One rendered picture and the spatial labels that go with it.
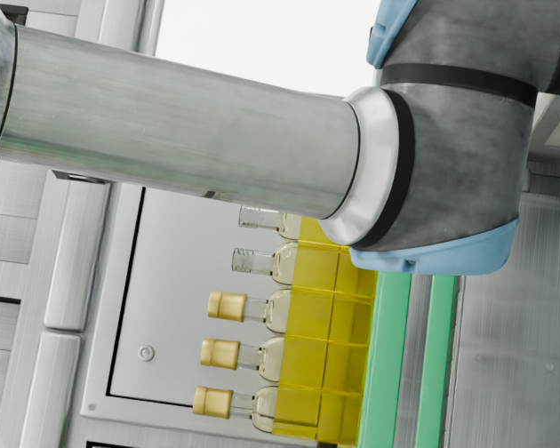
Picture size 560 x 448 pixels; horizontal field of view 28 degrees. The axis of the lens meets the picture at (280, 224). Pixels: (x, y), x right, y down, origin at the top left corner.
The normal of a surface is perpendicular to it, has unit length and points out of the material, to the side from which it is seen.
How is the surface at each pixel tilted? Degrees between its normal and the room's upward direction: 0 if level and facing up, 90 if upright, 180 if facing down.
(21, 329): 90
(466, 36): 82
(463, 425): 90
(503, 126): 121
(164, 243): 90
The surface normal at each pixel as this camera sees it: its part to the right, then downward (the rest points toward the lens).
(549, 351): 0.00, -0.25
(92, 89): 0.43, -0.17
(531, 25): -0.12, 0.37
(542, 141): -0.14, 0.96
